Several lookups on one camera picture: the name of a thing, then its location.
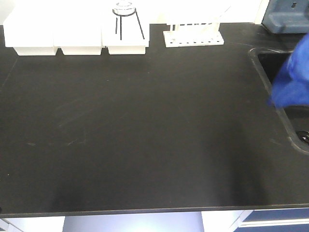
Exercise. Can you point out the white plastic bin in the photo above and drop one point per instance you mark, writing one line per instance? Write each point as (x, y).
(76, 35)
(29, 34)
(132, 41)

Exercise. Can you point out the blue cabinet right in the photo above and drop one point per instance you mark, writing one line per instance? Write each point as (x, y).
(275, 220)

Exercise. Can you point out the black lab sink basin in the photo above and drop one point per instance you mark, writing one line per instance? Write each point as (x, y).
(267, 63)

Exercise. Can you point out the black wire tripod stand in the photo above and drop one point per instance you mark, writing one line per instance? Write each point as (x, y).
(118, 26)

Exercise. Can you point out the white test tube rack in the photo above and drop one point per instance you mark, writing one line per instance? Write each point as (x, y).
(197, 26)

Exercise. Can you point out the white plastic bin middle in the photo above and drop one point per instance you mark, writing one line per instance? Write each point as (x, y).
(76, 35)

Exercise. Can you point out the blue microfiber cloth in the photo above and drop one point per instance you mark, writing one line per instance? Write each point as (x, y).
(291, 84)

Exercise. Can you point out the sink drain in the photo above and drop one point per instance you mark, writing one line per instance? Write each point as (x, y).
(303, 136)

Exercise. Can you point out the blue grey plastic container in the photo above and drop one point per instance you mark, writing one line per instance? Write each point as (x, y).
(287, 16)

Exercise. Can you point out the white plastic bin right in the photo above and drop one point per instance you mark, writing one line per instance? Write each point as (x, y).
(132, 41)

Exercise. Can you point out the clear glass dish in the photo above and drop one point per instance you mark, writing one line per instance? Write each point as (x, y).
(124, 8)

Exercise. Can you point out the white plastic bin left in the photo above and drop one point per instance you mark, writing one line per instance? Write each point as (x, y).
(29, 34)

